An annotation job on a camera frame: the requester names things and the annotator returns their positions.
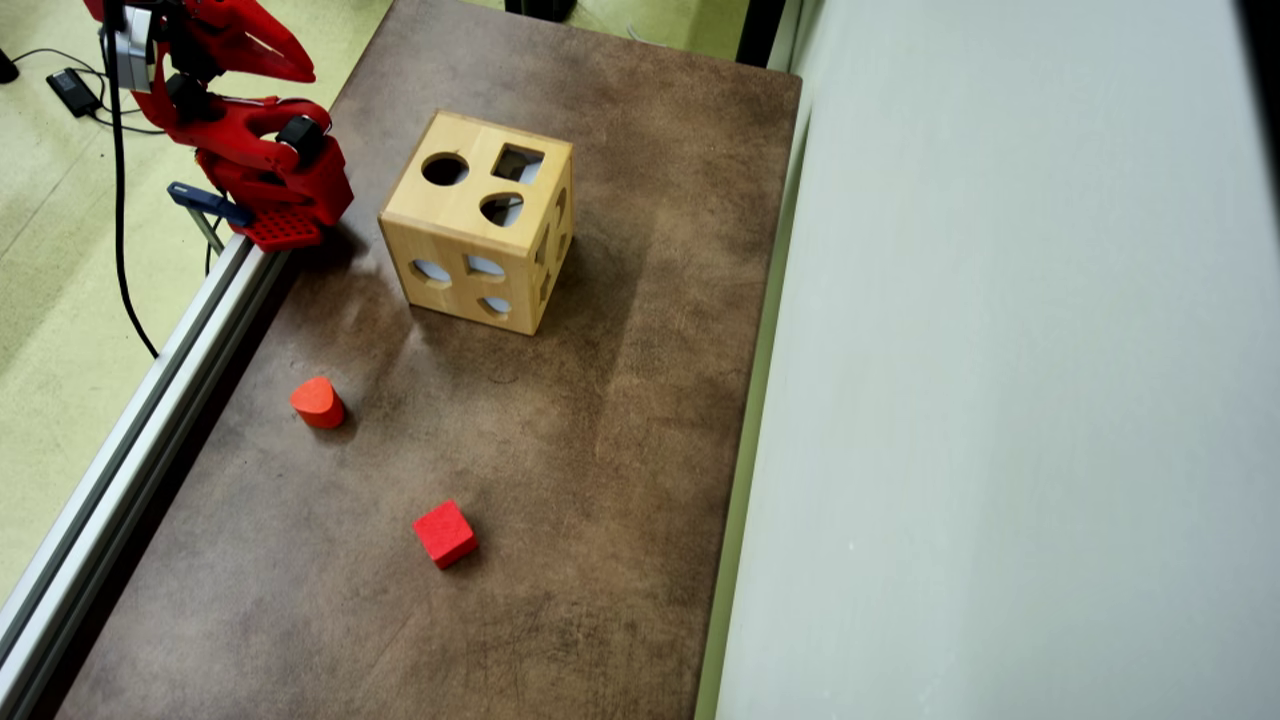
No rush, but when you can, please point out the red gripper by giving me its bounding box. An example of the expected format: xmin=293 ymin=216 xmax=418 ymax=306
xmin=150 ymin=0 xmax=317 ymax=84

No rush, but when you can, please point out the wooden shape sorter box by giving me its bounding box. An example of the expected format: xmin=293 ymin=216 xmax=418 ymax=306
xmin=378 ymin=110 xmax=576 ymax=337

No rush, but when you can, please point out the blue clamp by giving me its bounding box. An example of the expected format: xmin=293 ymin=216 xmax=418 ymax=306
xmin=167 ymin=181 xmax=251 ymax=256

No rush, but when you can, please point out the black power adapter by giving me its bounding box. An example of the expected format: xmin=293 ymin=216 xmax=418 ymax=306
xmin=46 ymin=67 xmax=101 ymax=118

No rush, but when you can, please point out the red teardrop block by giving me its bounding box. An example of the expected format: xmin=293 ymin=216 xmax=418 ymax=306
xmin=289 ymin=375 xmax=347 ymax=431

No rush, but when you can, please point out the red cube block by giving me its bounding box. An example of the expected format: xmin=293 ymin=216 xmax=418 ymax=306
xmin=412 ymin=499 xmax=480 ymax=571

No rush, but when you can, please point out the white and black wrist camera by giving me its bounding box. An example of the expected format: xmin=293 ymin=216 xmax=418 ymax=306
xmin=100 ymin=5 xmax=156 ymax=93

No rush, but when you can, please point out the thin black floor cable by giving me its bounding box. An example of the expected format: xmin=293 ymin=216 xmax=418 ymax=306
xmin=10 ymin=47 xmax=166 ymax=136

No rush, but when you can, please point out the black camera cable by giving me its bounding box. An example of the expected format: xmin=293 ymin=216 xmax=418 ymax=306
xmin=100 ymin=0 xmax=161 ymax=359

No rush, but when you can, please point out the black vertical post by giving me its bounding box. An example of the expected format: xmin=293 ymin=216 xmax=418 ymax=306
xmin=737 ymin=0 xmax=788 ymax=69

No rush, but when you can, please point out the aluminium profile rail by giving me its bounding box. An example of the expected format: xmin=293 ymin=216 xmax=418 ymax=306
xmin=0 ymin=235 xmax=291 ymax=720

